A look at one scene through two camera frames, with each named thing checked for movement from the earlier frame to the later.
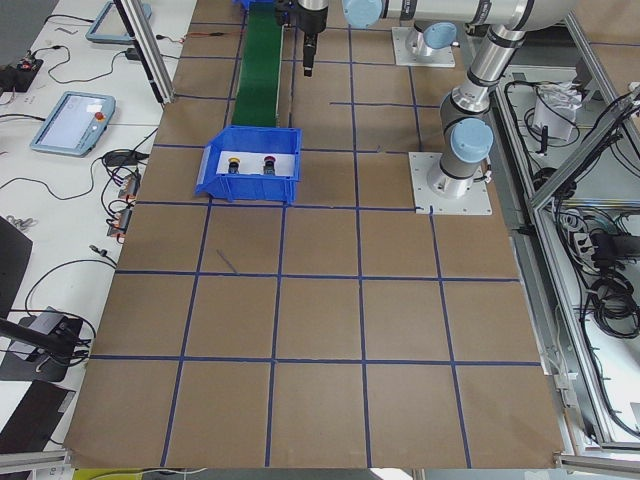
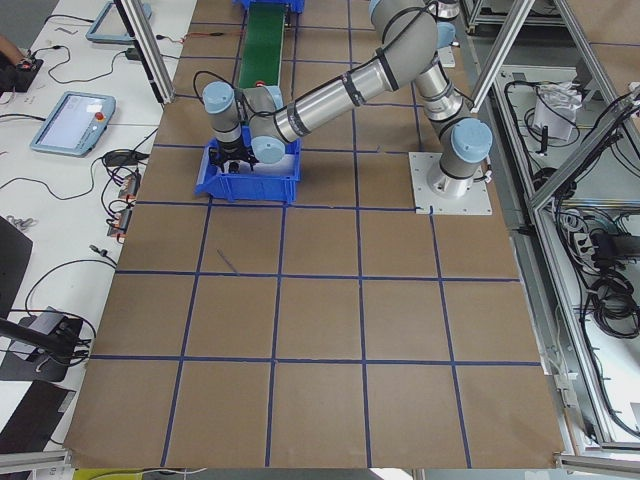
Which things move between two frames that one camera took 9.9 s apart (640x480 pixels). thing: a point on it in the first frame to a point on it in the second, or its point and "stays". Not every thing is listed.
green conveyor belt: (256, 99) stays
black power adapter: (132, 54) stays
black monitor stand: (40, 345) stays
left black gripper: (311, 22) to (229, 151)
